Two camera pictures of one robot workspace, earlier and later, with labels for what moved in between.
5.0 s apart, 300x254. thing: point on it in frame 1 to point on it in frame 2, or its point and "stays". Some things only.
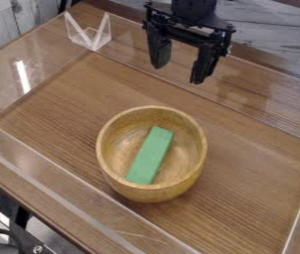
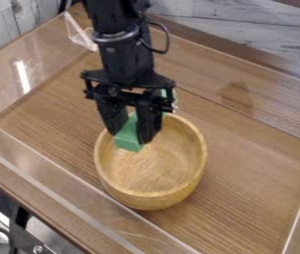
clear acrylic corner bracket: x=93 y=39 stays
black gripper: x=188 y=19 to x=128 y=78
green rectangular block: x=152 y=156 to x=128 y=138
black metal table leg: x=26 y=242 stays
